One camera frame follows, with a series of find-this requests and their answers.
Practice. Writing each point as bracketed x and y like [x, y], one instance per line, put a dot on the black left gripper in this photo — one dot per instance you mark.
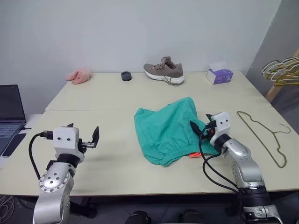
[88, 144]

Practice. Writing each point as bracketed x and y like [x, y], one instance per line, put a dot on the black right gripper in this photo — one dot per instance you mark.
[209, 130]

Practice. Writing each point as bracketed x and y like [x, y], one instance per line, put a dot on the green shorts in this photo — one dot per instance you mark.
[163, 130]

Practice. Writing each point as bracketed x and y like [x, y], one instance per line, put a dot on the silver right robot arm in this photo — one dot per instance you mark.
[243, 163]

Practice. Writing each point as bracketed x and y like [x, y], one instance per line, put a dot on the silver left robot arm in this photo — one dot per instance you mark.
[53, 182]

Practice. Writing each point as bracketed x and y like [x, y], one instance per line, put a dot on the purple tissue box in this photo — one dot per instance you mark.
[220, 75]

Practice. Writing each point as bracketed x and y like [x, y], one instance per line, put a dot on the pink plush cloth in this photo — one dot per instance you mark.
[79, 75]

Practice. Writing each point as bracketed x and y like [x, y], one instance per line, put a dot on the brown sneaker with white sole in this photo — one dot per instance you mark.
[163, 70]

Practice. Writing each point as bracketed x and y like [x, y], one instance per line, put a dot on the black smartphone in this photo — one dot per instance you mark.
[14, 144]

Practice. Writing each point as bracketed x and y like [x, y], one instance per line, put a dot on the dark laptop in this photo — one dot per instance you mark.
[10, 105]

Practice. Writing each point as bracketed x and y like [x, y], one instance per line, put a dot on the black table leg base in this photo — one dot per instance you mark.
[81, 208]

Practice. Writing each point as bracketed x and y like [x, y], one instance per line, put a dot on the wooden clothes rack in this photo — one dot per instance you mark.
[274, 89]

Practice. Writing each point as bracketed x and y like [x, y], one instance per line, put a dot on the bundle of hangers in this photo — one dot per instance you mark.
[268, 74]

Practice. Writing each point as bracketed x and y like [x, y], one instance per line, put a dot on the dark rounded shape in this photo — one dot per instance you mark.
[191, 217]
[137, 218]

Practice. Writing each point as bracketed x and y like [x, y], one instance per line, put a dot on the bunch of hanging hangers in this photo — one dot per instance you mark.
[292, 77]

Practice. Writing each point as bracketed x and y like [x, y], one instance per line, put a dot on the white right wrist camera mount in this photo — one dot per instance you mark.
[222, 123]

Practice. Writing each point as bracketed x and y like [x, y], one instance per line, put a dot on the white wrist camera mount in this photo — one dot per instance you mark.
[222, 123]
[65, 137]

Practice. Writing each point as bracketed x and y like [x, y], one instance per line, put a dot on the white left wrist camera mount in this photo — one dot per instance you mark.
[65, 137]

